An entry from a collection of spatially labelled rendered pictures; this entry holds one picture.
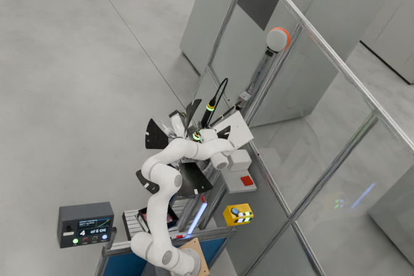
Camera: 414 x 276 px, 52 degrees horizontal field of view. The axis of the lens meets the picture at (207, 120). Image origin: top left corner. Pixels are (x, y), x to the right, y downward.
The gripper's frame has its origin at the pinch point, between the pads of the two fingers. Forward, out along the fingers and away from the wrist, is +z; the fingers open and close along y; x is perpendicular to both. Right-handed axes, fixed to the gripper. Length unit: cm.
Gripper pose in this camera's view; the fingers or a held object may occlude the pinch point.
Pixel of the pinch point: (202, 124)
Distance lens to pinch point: 256.8
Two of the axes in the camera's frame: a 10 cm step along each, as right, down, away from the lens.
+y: 8.8, -0.2, 4.7
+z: -3.4, -7.1, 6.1
